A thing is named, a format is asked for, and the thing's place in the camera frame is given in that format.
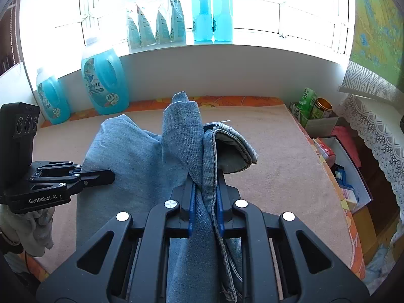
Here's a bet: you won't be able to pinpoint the beige towel mat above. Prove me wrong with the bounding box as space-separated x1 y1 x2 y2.
32 101 354 273

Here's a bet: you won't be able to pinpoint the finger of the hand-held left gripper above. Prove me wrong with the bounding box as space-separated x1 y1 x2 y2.
32 162 115 177
30 174 116 194

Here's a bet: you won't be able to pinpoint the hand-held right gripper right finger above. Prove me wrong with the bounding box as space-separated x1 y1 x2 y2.
216 173 370 303

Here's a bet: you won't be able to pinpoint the blue white packet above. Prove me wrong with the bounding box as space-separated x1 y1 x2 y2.
333 163 359 198

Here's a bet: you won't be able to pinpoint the small cardboard box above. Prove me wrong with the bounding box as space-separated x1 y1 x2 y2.
290 101 341 130

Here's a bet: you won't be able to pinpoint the red packet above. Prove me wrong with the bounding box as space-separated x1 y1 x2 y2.
314 139 336 166

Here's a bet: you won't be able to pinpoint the gold tin can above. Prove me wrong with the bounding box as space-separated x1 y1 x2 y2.
311 98 334 120

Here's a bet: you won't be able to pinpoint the dark rimmed storage box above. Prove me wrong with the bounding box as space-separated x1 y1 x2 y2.
311 135 373 214

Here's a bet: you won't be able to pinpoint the white grey cloth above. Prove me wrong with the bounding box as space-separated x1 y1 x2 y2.
0 207 55 258

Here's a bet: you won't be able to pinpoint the white bead blind cord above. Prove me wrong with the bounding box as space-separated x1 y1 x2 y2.
9 0 17 67

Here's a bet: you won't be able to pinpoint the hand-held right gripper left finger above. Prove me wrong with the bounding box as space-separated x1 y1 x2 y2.
36 181 198 303

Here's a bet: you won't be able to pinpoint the yellow green wall map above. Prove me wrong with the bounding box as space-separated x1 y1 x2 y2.
349 0 404 93

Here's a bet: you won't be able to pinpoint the blue denim pants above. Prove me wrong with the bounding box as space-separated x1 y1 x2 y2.
76 91 259 303

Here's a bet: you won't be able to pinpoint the white lace cloth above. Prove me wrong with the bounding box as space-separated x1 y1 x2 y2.
342 94 404 207

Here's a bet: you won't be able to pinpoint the grey patterned cloth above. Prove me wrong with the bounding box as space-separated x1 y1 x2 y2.
338 61 399 108

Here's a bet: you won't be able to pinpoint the white framed window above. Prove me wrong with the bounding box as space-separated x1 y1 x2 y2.
19 0 356 70

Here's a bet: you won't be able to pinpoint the white window sill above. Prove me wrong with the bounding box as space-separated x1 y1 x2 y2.
58 41 351 79

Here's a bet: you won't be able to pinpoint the blue detergent bottle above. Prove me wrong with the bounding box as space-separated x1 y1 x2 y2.
81 38 129 115
36 67 71 125
190 0 213 42
212 0 234 42

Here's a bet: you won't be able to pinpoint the light blue plastic bag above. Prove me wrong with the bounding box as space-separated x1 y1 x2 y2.
364 243 400 291

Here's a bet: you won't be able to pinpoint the green drink carton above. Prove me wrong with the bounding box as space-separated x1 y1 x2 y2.
297 87 318 119

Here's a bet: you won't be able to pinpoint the orange floral tablecloth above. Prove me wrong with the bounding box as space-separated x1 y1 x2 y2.
30 96 367 280

